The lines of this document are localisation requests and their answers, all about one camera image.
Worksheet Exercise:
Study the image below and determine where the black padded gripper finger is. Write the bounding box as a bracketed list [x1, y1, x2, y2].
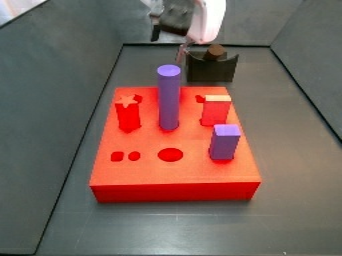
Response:
[150, 0, 196, 42]

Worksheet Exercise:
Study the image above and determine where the dark brown oval cylinder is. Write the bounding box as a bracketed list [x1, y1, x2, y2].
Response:
[204, 44, 226, 60]

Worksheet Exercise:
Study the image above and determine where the black curved cradle fixture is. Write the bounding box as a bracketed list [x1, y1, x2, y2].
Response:
[186, 51, 240, 82]

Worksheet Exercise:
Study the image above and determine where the red peg board base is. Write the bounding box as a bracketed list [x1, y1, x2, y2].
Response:
[90, 87, 263, 203]

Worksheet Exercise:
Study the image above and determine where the tall purple cylinder peg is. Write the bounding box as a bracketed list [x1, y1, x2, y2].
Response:
[157, 64, 181, 130]

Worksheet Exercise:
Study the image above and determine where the red rectangular peg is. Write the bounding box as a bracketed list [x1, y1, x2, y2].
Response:
[201, 95, 232, 126]

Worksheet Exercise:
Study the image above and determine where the red star peg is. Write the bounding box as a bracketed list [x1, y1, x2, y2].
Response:
[116, 94, 142, 133]

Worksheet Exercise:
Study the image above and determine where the purple square peg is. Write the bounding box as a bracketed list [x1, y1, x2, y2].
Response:
[209, 124, 242, 160]

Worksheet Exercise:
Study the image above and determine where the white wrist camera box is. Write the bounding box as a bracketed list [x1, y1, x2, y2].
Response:
[188, 0, 226, 44]

